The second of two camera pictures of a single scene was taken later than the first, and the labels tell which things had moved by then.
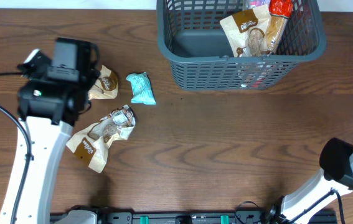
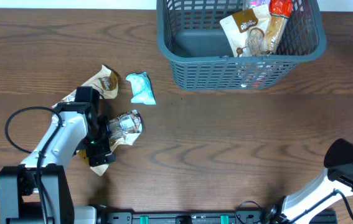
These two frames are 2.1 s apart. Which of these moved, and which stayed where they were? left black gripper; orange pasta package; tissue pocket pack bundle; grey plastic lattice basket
Moved: left black gripper
Stayed: tissue pocket pack bundle; grey plastic lattice basket; orange pasta package
